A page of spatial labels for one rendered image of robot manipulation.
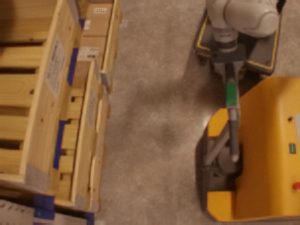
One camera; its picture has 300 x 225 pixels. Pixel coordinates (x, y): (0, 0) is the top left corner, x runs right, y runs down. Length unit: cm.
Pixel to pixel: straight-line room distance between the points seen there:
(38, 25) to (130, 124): 136
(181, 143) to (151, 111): 37
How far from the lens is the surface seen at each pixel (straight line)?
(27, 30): 146
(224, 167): 201
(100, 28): 243
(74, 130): 175
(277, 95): 177
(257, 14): 89
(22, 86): 129
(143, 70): 273
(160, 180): 239
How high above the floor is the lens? 236
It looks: 68 degrees down
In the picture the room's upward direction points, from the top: 3 degrees counter-clockwise
